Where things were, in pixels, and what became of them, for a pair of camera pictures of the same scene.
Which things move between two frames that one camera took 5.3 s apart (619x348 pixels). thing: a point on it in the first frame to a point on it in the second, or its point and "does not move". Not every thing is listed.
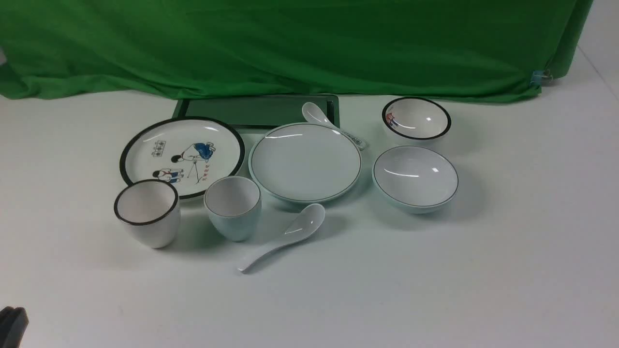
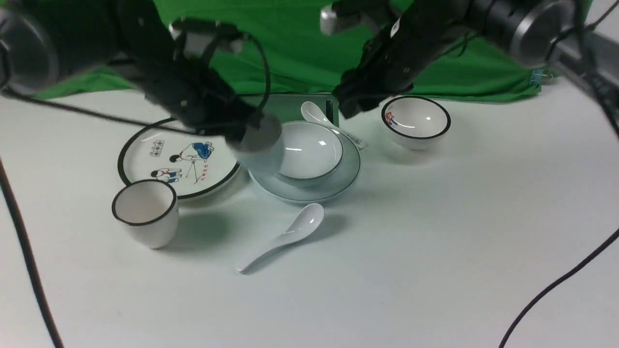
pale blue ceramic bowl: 415,180 to 309,150
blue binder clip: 537,76 does not move
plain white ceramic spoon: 305,223 does not move
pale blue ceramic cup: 234,204 to 260,151
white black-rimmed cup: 150,209 does not move
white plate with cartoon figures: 187,152 does not move
